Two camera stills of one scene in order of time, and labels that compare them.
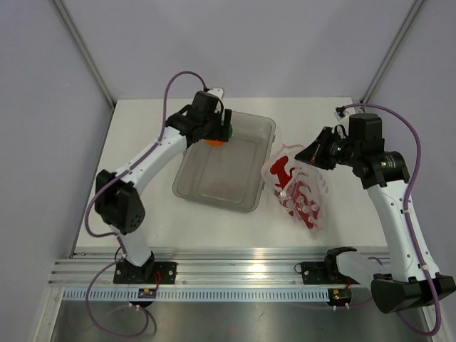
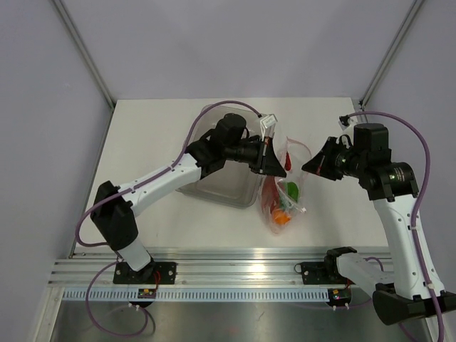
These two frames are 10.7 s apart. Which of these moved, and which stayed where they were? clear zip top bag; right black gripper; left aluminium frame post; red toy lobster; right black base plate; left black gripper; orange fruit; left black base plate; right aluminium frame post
Moved: right black gripper; clear zip top bag; orange fruit; red toy lobster; left black gripper
Stayed: left black base plate; right aluminium frame post; left aluminium frame post; right black base plate
